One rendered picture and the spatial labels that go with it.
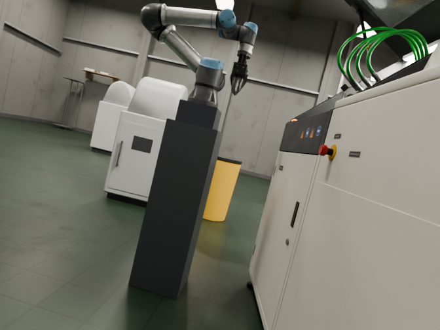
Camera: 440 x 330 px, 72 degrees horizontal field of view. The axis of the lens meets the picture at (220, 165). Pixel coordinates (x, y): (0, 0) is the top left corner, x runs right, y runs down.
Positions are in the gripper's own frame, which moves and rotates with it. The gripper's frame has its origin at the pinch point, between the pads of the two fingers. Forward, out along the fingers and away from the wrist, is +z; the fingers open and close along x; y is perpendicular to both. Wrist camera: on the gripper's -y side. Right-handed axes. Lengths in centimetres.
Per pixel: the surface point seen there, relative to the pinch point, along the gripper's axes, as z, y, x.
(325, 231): 45, 74, 42
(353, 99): 6, 68, 41
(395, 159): 23, 97, 45
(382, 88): 6, 83, 43
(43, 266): 102, 33, -64
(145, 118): 21, -109, -87
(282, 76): -243, -878, 49
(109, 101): -4, -437, -295
